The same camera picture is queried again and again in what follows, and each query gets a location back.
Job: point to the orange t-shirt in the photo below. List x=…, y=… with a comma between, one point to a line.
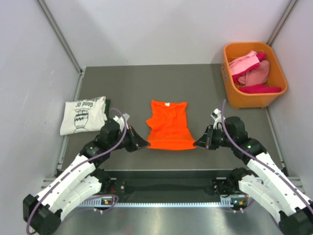
x=169, y=127

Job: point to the dark green folded t-shirt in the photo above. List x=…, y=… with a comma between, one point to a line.
x=107, y=108

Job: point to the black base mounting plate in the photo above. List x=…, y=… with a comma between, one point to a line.
x=169, y=186

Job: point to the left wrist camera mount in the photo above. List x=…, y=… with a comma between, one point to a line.
x=121, y=119

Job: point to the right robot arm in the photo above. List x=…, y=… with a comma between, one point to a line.
x=262, y=180

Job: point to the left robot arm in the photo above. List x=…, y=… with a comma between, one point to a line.
x=80, y=182

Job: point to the salmon pink t-shirt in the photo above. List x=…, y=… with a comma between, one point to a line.
x=256, y=77

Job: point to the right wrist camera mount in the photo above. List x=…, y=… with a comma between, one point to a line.
x=218, y=119

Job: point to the orange plastic basket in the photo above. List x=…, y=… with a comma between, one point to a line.
x=238, y=99

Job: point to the white printed folded t-shirt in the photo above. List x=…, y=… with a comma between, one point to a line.
x=87, y=115

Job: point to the aluminium frame extrusion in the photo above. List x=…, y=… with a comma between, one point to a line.
x=295, y=180

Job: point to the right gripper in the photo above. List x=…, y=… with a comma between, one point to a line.
x=207, y=141

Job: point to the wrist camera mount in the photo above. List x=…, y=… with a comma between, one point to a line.
x=121, y=119
x=218, y=119

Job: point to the magenta t-shirt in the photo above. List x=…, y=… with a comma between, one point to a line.
x=256, y=89

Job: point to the light pink t-shirt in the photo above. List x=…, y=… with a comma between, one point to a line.
x=244, y=63

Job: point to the slotted cable duct rail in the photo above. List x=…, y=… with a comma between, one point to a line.
x=232, y=202

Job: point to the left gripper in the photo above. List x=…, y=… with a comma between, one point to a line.
x=136, y=140

